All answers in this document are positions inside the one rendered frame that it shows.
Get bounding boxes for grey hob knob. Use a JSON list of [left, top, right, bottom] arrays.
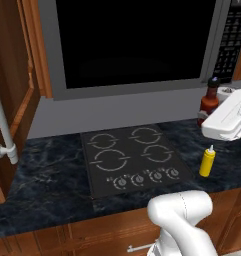
[[167, 167, 181, 180], [113, 176, 128, 190], [150, 170, 164, 183], [131, 173, 146, 187]]

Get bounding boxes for white cabinet door handle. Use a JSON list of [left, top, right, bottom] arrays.
[[0, 74, 19, 165]]

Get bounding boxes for wooden drawer front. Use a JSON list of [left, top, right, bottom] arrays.
[[67, 207, 161, 256]]

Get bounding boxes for grey microwave oven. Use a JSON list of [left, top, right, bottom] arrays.
[[37, 0, 241, 102]]

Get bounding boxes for wooden base cabinet front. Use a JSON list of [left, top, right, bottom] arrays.
[[0, 223, 70, 256]]

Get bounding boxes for red hot sauce bottle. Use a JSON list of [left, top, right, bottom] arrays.
[[197, 76, 223, 127]]

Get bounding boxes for yellow mustard bottle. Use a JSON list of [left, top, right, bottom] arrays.
[[198, 144, 216, 178]]

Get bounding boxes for white drawer handle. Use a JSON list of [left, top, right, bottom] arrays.
[[126, 243, 156, 253]]

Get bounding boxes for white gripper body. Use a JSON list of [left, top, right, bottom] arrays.
[[200, 88, 241, 142]]

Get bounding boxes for wooden base cabinet door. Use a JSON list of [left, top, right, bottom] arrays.
[[205, 186, 241, 256]]

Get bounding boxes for black hob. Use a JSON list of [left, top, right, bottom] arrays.
[[80, 123, 195, 200]]

